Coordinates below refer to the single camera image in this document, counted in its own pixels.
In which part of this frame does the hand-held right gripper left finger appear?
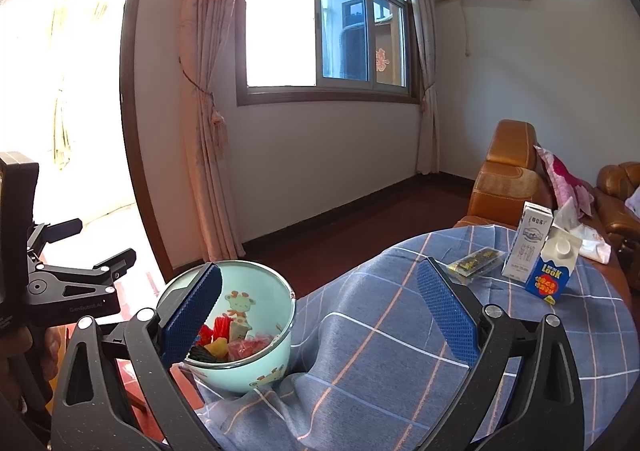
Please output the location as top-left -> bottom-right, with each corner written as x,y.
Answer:
50,261 -> 223,451

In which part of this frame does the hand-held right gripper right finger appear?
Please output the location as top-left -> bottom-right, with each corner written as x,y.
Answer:
410,256 -> 586,451

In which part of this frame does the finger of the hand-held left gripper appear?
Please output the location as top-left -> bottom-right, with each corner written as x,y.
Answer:
26,247 -> 137,304
30,218 -> 84,259

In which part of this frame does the black bristle brush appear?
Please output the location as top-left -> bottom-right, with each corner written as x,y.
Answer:
187,343 -> 231,363

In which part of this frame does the clear red print plastic bag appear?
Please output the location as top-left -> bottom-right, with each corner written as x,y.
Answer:
227,335 -> 273,361

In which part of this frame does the teal giraffe print bucket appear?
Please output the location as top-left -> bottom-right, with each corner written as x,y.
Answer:
156,260 -> 297,394

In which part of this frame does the person's left hand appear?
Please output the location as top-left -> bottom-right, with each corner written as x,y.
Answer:
0,323 -> 67,412

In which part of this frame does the dark green snack packet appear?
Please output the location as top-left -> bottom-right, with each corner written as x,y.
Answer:
445,247 -> 505,278

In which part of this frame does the white milk carton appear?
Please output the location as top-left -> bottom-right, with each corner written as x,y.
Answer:
501,201 -> 554,282

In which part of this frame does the blue milk carton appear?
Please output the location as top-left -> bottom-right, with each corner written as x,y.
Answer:
524,224 -> 583,304

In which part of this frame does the orange leather chaise sofa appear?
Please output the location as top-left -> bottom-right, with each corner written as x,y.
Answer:
452,120 -> 631,292

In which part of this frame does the white tissue pack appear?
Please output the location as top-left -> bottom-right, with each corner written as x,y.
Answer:
552,197 -> 581,232

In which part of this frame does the white cloth on armrest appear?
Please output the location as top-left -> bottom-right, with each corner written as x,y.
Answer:
570,224 -> 612,264

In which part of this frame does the pink white pillow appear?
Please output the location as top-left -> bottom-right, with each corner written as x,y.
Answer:
534,144 -> 596,219
624,180 -> 640,219

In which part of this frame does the pink floral curtain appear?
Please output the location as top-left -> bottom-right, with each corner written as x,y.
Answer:
385,0 -> 441,175
177,0 -> 251,262

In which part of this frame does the brown leather sofa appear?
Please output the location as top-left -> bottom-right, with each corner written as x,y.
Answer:
595,162 -> 640,232

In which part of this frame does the sliding glass window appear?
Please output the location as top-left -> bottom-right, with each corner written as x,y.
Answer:
235,0 -> 423,107

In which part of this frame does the brown wooden door frame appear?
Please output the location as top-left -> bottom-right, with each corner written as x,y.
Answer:
120,0 -> 173,277

